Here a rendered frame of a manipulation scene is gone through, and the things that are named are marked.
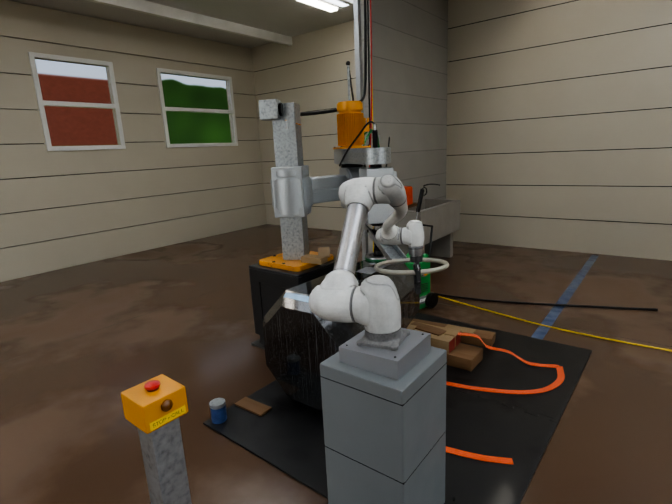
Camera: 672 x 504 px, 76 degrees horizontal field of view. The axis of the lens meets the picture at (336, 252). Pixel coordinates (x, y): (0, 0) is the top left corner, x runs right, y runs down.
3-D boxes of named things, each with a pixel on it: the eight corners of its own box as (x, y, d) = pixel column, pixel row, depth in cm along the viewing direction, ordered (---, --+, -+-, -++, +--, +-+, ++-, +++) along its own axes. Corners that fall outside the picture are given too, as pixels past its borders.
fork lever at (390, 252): (357, 224, 364) (357, 219, 362) (378, 222, 369) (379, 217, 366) (385, 265, 306) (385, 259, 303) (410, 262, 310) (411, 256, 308)
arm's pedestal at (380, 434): (460, 501, 207) (463, 347, 189) (410, 584, 169) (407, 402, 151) (372, 460, 238) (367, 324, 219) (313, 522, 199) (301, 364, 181)
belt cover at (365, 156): (334, 167, 409) (333, 149, 405) (359, 165, 415) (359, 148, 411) (365, 170, 318) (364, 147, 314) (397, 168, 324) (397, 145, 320)
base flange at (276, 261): (256, 264, 374) (256, 259, 373) (296, 252, 410) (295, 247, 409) (297, 272, 343) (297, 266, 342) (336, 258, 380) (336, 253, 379)
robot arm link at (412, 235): (426, 244, 263) (405, 244, 268) (425, 218, 261) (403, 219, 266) (422, 247, 253) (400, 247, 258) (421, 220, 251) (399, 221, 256)
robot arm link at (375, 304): (396, 336, 172) (392, 283, 167) (353, 333, 179) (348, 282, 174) (405, 320, 186) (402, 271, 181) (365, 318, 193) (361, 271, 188)
